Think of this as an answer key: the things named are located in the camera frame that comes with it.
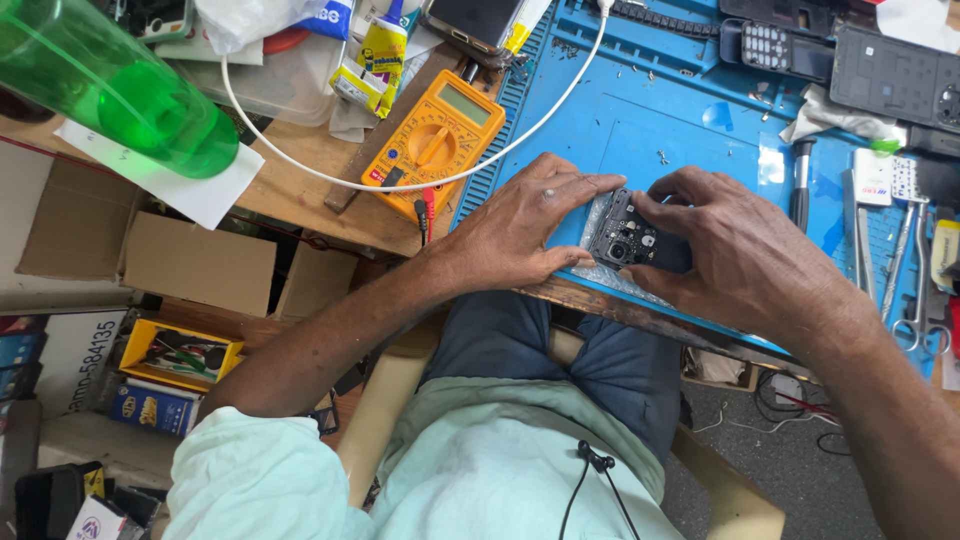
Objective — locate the person's left hand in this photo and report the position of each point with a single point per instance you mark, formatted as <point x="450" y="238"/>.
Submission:
<point x="510" y="225"/>

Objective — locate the person's right hand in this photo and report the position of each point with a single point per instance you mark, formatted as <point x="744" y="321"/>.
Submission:
<point x="750" y="255"/>

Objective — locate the red multimeter probe plug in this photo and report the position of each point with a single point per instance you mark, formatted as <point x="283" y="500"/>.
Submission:
<point x="429" y="206"/>

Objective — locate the black screwdriver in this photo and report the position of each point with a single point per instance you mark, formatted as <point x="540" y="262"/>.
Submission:
<point x="802" y="184"/>

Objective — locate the black multimeter probe plug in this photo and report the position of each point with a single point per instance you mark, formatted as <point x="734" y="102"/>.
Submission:
<point x="421" y="217"/>

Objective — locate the yellow multimeter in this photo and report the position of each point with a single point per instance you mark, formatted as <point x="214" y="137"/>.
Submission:
<point x="435" y="142"/>

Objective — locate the metal spudger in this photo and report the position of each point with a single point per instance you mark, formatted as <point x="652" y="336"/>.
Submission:
<point x="861" y="240"/>

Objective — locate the blue trousers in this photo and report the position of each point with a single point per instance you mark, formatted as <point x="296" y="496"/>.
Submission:
<point x="525" y="337"/>

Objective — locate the small white packet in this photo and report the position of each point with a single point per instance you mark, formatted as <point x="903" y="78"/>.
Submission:
<point x="872" y="176"/>

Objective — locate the metal tweezers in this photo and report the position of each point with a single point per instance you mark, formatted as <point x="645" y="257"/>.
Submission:
<point x="898" y="259"/>

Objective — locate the white crumpled cloth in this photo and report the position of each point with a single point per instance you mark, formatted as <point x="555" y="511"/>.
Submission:
<point x="832" y="116"/>

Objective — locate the blue repair mat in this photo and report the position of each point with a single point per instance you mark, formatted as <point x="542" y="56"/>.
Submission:
<point x="660" y="112"/>

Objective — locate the white phone keypad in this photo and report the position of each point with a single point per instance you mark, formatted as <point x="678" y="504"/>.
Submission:
<point x="910" y="180"/>

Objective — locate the metal forceps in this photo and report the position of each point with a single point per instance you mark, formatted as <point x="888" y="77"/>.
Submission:
<point x="921" y="300"/>

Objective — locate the black keypad phone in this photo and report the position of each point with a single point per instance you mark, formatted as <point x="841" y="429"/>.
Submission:
<point x="776" y="51"/>

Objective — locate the dark smartphone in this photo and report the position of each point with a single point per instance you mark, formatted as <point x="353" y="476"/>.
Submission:
<point x="472" y="21"/>

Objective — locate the yellow glue tube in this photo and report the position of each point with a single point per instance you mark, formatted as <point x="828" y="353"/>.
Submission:
<point x="382" y="56"/>

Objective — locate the black phone back cover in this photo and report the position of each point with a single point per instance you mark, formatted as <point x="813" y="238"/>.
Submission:
<point x="892" y="79"/>

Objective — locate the pale green shirt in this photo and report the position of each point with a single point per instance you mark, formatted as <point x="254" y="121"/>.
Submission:
<point x="480" y="465"/>

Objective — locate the black ribbed strip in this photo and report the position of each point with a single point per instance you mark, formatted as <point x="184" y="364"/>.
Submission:
<point x="664" y="19"/>

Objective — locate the clear plastic container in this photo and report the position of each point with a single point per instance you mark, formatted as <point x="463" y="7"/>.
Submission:
<point x="277" y="82"/>

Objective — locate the white paper sheet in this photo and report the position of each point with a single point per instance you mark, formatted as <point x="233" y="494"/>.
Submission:
<point x="202" y="184"/>

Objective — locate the brown cardboard box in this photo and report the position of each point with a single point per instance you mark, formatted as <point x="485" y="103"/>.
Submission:
<point x="195" y="262"/>

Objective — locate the white plastic bag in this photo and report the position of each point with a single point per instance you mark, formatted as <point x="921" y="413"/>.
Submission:
<point x="247" y="21"/>

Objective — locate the yellow tray of tools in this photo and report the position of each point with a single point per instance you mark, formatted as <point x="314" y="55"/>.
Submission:
<point x="180" y="354"/>

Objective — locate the blue printed box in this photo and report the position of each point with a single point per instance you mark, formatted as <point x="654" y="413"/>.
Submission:
<point x="154" y="409"/>

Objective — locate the green plastic bottle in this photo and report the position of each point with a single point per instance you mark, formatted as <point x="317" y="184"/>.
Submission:
<point x="127" y="97"/>

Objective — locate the phone in pale case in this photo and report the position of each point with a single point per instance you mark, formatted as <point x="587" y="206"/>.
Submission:
<point x="154" y="19"/>

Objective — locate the white printed sign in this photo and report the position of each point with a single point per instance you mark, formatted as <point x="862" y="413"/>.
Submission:
<point x="79" y="360"/>

